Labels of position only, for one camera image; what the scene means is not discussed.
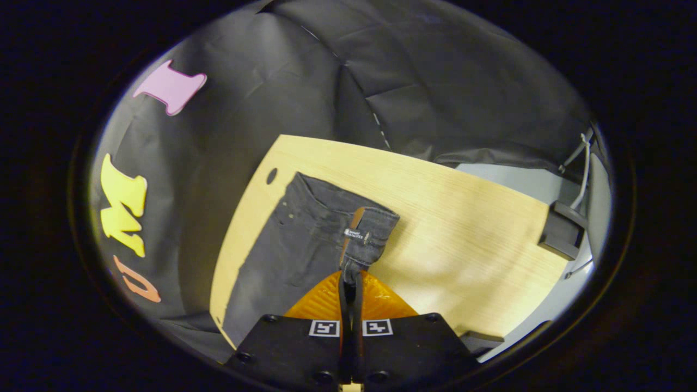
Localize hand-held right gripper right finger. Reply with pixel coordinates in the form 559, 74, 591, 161
351, 271, 481, 385

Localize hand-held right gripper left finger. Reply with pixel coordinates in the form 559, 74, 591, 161
225, 271, 349, 385

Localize black jeans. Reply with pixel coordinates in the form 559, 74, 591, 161
221, 171, 401, 349

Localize black backdrop cloth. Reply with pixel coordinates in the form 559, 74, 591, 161
90, 0, 594, 333

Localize black table bracket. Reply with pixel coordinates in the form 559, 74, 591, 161
538, 200, 590, 261

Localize white cable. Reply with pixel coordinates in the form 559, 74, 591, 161
558, 128, 595, 210

